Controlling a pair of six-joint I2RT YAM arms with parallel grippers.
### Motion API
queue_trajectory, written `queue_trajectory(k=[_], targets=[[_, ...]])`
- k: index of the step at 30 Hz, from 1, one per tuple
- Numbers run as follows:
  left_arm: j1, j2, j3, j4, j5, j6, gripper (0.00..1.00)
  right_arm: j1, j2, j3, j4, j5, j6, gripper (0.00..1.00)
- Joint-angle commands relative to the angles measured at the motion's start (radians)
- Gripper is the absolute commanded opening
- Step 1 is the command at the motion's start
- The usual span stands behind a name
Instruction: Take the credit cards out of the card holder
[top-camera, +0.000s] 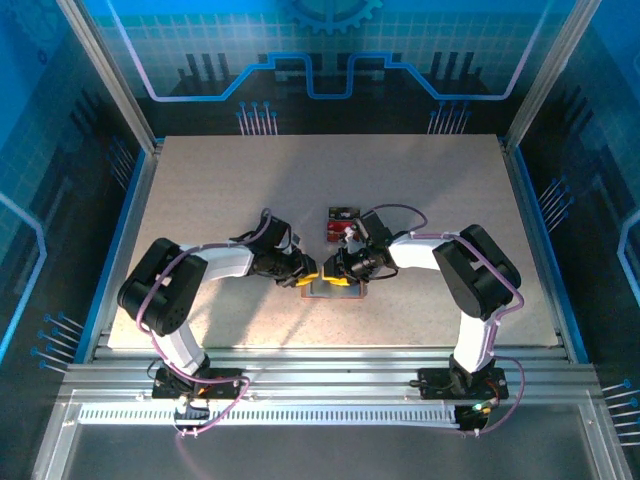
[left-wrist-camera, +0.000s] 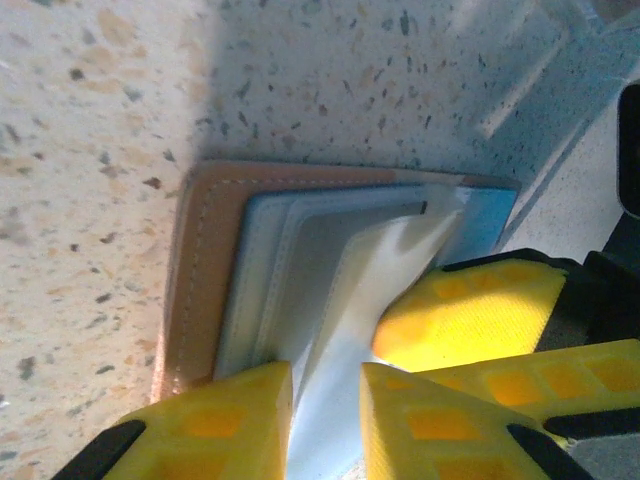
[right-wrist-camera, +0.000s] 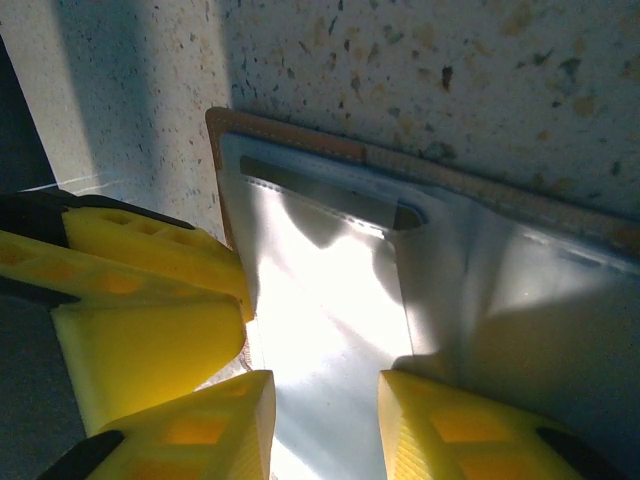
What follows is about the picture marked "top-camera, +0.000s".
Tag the grey card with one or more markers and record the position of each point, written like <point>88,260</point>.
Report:
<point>330,291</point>

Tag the brown leather card holder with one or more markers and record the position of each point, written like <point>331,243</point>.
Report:
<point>363,292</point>

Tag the red card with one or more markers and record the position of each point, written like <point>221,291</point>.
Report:
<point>335,231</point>

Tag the black card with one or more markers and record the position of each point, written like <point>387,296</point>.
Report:
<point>342,213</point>

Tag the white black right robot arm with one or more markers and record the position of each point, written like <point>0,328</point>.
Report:
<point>477,280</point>

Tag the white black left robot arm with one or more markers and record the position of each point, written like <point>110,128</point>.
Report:
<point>160,295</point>

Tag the black electronics board with LED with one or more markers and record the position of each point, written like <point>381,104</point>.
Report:
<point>475,415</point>

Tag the aluminium front frame rail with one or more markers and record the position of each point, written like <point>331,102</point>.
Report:
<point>330,370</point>

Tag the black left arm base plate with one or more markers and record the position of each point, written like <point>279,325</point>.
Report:
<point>225,382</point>

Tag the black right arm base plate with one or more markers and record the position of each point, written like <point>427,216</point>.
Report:
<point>435,384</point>

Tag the aluminium left side rail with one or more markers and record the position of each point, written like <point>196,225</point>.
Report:
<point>132,225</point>

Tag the aluminium right side rail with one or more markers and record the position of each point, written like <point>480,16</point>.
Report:
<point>542,250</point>

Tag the aluminium left frame post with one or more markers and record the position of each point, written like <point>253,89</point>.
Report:
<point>107,75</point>

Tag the aluminium frame post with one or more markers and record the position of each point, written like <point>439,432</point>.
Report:
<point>107,75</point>
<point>550,70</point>

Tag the aluminium right frame post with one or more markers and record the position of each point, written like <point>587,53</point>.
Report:
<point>550,70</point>

